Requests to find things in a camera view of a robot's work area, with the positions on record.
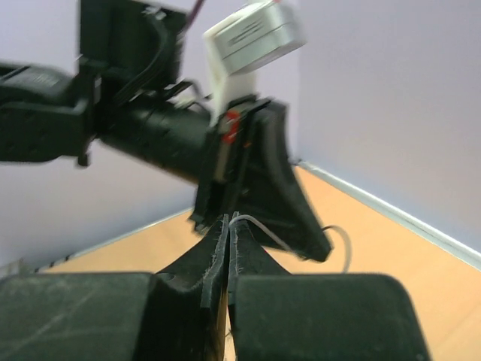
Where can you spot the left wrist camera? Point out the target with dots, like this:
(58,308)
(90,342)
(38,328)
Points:
(257,34)

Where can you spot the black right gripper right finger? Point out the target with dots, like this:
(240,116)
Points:
(247,255)

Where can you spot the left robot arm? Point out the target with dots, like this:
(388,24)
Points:
(124,94)

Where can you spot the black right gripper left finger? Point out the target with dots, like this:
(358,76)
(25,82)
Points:
(198,278)

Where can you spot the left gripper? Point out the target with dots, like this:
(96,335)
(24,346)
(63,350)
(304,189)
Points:
(245,158)

